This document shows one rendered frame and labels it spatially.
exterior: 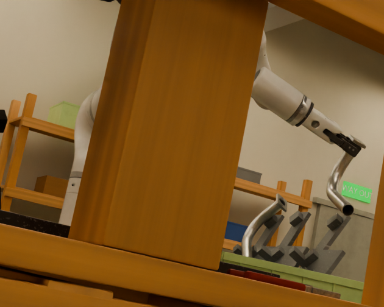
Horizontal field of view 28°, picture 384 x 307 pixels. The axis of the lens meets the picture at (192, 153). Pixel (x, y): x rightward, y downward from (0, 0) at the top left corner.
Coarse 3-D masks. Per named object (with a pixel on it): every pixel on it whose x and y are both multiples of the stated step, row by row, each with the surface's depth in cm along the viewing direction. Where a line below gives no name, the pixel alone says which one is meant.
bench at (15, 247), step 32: (0, 224) 68; (0, 256) 68; (32, 256) 69; (64, 256) 71; (96, 256) 73; (128, 256) 74; (0, 288) 68; (32, 288) 70; (64, 288) 71; (96, 288) 73; (128, 288) 74; (160, 288) 76; (192, 288) 78; (224, 288) 80; (256, 288) 82; (288, 288) 85
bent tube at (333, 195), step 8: (352, 136) 201; (360, 144) 198; (344, 152) 201; (344, 160) 201; (336, 168) 201; (344, 168) 201; (336, 176) 200; (328, 184) 199; (336, 184) 199; (328, 192) 196; (336, 192) 192; (336, 200) 187; (344, 200) 184; (344, 208) 187; (352, 208) 182
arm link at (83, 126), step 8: (88, 96) 180; (88, 104) 176; (80, 112) 181; (88, 112) 176; (80, 120) 181; (88, 120) 177; (80, 128) 180; (88, 128) 179; (80, 136) 179; (88, 136) 179; (80, 144) 176; (88, 144) 177; (80, 152) 173; (80, 160) 172; (72, 168) 174; (80, 168) 171; (72, 176) 172; (80, 176) 170
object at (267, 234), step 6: (276, 216) 230; (282, 216) 229; (270, 222) 228; (276, 222) 228; (270, 228) 228; (276, 228) 227; (264, 234) 229; (270, 234) 226; (258, 240) 229; (264, 240) 226; (258, 258) 221
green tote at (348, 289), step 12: (228, 252) 170; (240, 264) 170; (252, 264) 171; (264, 264) 172; (276, 264) 173; (288, 276) 174; (300, 276) 175; (312, 276) 176; (324, 276) 177; (324, 288) 177; (336, 288) 178; (348, 288) 179; (360, 288) 179; (348, 300) 178; (360, 300) 179
